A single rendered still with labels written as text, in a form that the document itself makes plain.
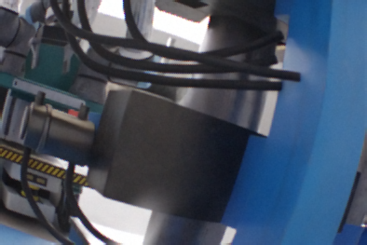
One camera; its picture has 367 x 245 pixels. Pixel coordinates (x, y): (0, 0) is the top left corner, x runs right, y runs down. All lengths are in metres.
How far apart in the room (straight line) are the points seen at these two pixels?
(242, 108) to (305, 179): 0.46
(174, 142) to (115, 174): 0.12
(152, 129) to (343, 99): 0.38
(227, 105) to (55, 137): 0.45
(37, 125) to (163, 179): 0.30
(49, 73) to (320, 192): 1.52
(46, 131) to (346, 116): 0.63
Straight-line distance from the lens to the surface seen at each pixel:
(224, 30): 1.23
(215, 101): 1.18
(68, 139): 0.98
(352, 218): 2.36
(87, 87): 1.97
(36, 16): 1.56
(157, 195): 0.89
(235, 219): 0.92
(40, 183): 1.83
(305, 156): 0.78
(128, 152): 0.85
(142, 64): 1.02
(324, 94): 0.79
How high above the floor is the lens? 0.53
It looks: 2 degrees up
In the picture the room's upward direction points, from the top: 16 degrees clockwise
